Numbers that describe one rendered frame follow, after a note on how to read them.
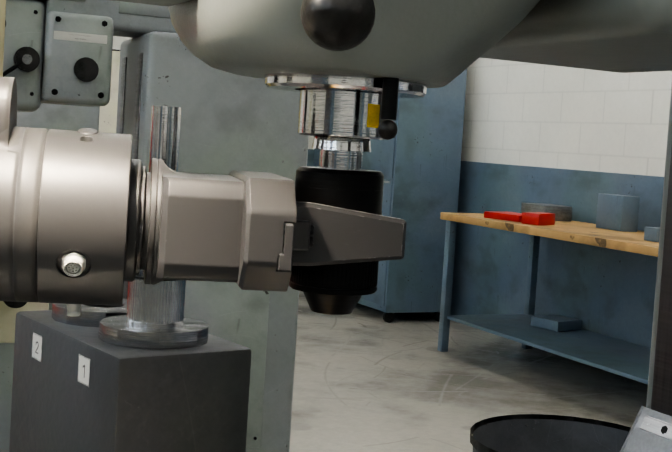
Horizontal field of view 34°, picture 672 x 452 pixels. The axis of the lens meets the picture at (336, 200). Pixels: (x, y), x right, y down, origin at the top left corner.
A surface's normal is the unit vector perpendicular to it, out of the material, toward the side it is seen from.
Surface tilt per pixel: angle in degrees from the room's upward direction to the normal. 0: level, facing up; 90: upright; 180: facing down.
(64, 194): 73
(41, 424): 90
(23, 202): 78
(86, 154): 40
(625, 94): 90
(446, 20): 123
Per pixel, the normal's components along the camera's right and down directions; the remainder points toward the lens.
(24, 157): 0.18, -0.62
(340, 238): 0.19, 0.07
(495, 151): -0.90, -0.04
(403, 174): 0.43, 0.07
